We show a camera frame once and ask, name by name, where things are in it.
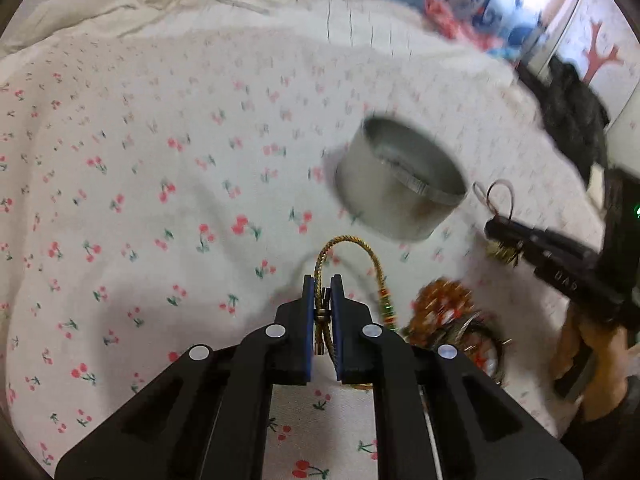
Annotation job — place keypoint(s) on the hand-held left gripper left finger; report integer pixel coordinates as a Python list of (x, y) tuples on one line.
[(308, 320)]

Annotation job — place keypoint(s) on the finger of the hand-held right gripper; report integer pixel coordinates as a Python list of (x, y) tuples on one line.
[(545, 237), (575, 285)]

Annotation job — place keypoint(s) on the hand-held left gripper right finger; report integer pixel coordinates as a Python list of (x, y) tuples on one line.
[(336, 320)]

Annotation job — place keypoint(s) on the round metal tin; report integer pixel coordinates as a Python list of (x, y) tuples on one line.
[(390, 200)]

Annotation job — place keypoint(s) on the person's right hand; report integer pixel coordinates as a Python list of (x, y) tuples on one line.
[(607, 360)]

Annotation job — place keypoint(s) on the beige cardboard box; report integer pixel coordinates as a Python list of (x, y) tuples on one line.
[(596, 182)]

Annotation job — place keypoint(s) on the silver bangle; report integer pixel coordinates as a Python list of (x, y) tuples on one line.
[(492, 355)]

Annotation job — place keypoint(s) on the black cloth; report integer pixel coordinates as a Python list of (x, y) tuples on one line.
[(575, 110)]

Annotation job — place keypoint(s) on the white wardrobe with red sticker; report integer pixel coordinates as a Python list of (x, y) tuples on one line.
[(600, 45)]

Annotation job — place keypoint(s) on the cherry print bed sheet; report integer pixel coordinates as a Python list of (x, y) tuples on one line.
[(150, 210)]

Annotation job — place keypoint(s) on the red patterned cloth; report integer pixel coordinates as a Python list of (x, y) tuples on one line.
[(445, 15)]

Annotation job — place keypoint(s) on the beige quilt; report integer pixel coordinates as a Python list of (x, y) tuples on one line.
[(100, 0)]

